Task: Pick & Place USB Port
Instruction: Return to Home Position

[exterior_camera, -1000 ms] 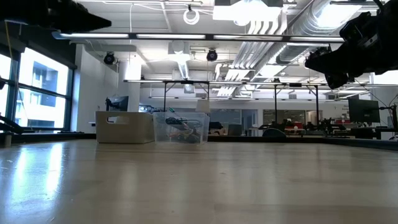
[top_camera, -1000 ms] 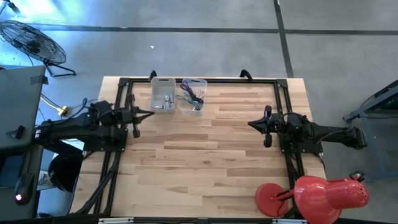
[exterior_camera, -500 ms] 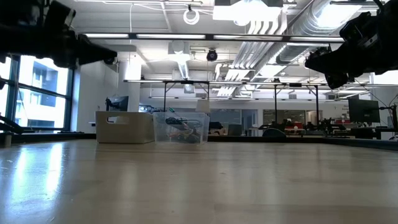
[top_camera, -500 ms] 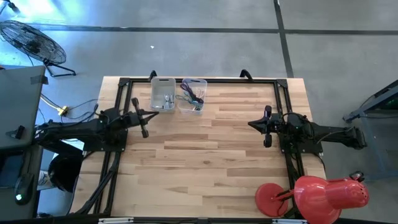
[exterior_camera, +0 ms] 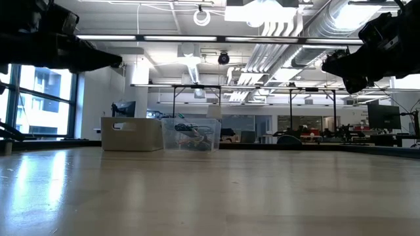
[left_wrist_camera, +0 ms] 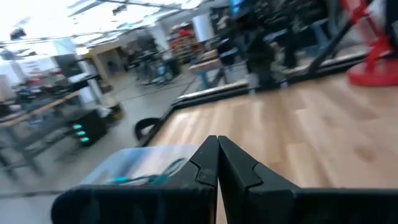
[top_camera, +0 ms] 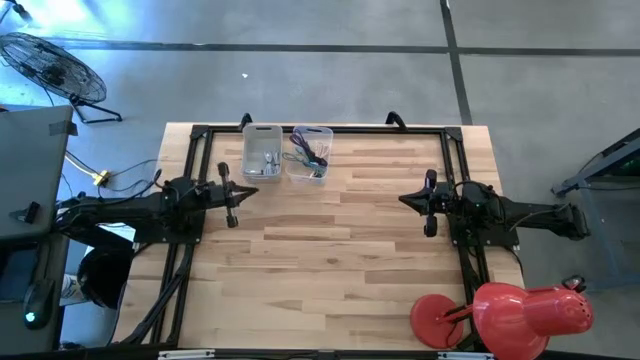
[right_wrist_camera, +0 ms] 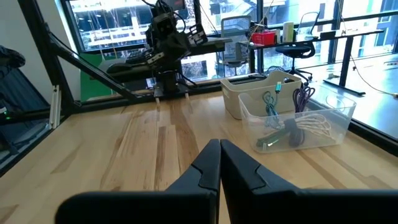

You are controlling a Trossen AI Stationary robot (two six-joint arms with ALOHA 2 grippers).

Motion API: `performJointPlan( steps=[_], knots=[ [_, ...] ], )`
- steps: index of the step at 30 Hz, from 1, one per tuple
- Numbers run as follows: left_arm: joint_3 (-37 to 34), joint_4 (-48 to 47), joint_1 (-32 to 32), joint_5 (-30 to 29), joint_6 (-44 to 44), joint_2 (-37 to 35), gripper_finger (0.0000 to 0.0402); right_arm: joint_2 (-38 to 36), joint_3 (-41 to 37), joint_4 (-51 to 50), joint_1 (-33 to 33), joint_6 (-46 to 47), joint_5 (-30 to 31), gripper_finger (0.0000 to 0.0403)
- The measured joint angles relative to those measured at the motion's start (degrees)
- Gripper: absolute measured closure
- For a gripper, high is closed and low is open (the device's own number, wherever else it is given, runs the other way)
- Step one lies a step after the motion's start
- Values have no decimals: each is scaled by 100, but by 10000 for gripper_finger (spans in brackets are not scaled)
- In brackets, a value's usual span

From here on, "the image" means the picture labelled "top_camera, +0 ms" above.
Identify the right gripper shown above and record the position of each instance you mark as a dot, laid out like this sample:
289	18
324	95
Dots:
440	197

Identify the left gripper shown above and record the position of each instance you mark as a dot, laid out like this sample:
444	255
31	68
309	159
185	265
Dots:
220	194

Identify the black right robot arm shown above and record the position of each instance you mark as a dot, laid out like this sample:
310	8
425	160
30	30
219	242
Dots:
540	217

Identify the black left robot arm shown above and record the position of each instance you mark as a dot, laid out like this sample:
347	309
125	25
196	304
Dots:
125	210

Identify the clear plastic bin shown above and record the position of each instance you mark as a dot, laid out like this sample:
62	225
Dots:
299	177

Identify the white plastic bin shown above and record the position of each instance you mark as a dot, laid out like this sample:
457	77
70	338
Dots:
252	135

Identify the red desk lamp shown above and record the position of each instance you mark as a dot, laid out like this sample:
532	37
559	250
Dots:
515	320

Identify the black round stool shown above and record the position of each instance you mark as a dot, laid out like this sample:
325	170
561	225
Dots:
102	277

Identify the grey metal cart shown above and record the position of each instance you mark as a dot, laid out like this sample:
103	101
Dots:
595	215

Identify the black tape strip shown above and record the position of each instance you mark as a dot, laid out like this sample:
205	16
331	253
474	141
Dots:
62	128

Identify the white blue-printed item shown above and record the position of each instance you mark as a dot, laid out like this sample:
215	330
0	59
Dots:
72	289

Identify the small black clip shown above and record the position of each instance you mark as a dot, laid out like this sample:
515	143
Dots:
31	212

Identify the black floor fan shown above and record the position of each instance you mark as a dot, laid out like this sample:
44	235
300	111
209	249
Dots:
52	70

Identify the black computer mouse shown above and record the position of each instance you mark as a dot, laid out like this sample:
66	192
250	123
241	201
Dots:
37	305

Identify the dark grey desk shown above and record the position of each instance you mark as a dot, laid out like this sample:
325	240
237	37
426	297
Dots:
12	330

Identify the black stand leg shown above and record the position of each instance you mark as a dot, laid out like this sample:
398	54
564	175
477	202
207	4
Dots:
21	11

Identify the black aluminium table frame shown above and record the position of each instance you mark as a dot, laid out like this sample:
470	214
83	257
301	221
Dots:
230	130

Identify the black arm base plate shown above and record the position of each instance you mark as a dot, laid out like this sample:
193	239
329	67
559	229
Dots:
190	236
480	238

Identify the white bracket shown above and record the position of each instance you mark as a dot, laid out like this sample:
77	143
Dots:
465	355
187	354

